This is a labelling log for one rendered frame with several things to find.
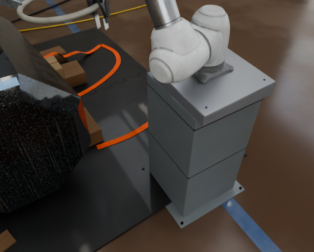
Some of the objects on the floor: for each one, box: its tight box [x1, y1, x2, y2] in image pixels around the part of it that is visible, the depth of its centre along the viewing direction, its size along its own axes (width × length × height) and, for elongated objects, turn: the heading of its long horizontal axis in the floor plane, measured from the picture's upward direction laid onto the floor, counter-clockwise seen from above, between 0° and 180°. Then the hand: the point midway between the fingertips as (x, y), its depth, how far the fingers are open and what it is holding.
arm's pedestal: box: [142, 72, 264, 229], centre depth 164 cm, size 50×50×80 cm
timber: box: [83, 107, 103, 147], centre depth 218 cm, size 30×12×12 cm, turn 33°
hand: (102, 22), depth 160 cm, fingers closed on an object, 4 cm apart
